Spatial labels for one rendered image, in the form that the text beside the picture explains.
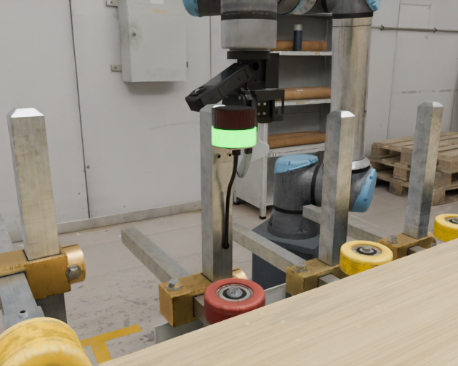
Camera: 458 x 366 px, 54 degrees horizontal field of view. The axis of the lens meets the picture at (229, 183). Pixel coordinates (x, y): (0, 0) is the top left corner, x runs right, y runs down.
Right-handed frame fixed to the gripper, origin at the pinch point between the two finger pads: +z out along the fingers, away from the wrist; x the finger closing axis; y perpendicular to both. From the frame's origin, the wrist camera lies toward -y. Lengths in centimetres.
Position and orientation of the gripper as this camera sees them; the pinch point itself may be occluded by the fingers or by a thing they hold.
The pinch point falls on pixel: (237, 171)
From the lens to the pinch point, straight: 77.6
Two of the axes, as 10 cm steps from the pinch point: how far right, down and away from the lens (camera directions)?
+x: -5.3, -2.3, 8.2
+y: 8.5, -1.5, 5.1
